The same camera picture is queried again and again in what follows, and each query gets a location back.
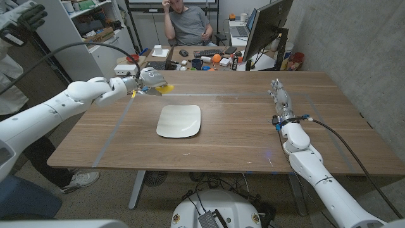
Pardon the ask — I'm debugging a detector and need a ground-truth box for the black laptop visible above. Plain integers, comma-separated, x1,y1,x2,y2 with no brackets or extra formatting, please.
143,44,177,71

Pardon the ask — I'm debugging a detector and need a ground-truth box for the black floor cable tangle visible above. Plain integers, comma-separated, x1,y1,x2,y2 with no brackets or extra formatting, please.
182,172,276,222

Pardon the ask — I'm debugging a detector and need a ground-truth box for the white sneaker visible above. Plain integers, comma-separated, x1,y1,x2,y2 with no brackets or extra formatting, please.
59,170,101,194

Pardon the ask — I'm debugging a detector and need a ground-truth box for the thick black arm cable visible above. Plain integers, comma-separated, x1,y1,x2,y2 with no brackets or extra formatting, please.
303,115,404,219
0,41,142,96

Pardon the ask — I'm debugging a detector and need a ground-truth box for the white shelf cabinet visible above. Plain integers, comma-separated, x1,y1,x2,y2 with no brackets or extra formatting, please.
31,0,137,98

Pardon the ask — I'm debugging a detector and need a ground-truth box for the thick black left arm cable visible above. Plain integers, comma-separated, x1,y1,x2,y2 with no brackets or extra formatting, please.
0,41,142,96

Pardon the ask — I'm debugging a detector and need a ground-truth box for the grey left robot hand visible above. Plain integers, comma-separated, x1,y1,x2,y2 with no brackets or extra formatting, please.
128,66,168,96

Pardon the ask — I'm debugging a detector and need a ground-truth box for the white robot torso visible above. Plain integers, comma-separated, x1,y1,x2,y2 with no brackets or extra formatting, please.
170,189,263,228

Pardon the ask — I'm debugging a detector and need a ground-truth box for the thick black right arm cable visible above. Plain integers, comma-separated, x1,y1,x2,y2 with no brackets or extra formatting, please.
303,115,404,219

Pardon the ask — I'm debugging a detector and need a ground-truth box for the wooden office desk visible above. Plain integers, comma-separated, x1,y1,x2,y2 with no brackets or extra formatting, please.
139,45,276,72

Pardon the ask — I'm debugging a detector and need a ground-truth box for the yellow toy banana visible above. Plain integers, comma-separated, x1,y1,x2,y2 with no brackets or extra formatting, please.
154,84,175,95

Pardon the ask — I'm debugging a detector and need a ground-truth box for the black computer monitor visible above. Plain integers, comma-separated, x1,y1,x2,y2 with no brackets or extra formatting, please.
242,0,294,63

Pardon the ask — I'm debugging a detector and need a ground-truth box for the seated man grey t-shirt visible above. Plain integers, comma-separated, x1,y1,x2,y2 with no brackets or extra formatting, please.
161,0,218,48

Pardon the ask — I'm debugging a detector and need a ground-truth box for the red bag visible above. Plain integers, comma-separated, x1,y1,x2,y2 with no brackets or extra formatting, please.
287,52,305,71

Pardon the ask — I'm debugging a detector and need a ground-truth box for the white side table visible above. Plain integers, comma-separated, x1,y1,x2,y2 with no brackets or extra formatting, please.
228,19,254,47

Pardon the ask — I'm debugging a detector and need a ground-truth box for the silver laptop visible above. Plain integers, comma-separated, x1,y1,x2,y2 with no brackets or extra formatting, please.
229,8,258,38

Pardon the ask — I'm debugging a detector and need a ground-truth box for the large wooden table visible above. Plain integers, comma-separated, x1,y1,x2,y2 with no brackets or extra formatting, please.
46,70,405,210

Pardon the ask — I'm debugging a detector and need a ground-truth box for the cardboard box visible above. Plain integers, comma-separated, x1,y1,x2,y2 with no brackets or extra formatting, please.
82,26,115,47

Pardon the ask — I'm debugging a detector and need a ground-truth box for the black white teleoperation glove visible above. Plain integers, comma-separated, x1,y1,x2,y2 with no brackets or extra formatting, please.
0,0,48,48

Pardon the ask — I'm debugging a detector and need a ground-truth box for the white rectangular device box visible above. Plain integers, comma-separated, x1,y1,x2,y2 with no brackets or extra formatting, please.
113,64,140,77

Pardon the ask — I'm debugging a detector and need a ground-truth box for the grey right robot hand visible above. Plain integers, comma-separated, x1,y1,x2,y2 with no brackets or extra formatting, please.
267,78,298,124

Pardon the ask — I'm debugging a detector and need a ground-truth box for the blue padded seat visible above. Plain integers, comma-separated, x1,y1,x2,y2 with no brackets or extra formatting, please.
0,174,63,221

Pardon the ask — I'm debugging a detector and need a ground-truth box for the standing person white jacket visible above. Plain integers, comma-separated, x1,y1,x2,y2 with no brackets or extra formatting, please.
0,37,73,188

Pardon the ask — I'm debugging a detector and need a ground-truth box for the white paper plate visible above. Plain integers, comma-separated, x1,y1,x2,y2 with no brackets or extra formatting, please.
156,104,202,139

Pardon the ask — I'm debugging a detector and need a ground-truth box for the black monitor stand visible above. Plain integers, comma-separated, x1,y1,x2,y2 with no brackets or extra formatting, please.
274,27,289,71

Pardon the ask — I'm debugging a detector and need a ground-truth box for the round black floor fan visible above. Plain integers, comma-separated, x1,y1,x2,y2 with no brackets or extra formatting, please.
144,170,168,187

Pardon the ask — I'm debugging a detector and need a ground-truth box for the black keyboard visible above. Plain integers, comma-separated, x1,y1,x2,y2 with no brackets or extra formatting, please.
193,49,224,58

